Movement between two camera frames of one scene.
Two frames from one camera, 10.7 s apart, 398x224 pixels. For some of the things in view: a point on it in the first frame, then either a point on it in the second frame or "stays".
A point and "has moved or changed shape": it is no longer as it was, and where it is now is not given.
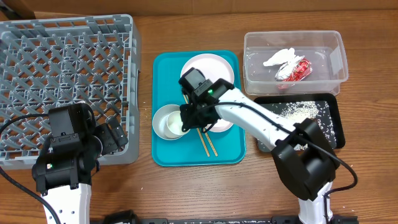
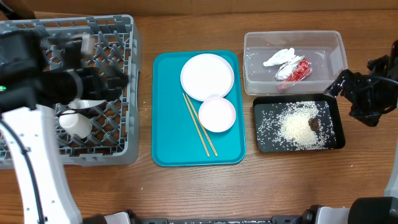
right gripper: (188, 124) to (352, 81)
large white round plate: (212, 67) stays
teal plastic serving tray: (199, 147) stays
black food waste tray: (323, 109) stays
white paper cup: (175, 124) has moved or changed shape
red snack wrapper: (302, 69) stays
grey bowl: (161, 111) to (86, 104)
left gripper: (116, 134) to (90, 83)
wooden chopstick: (200, 136) stays
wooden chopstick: (211, 145) stays
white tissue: (288, 56) stays
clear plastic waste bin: (294, 63) stays
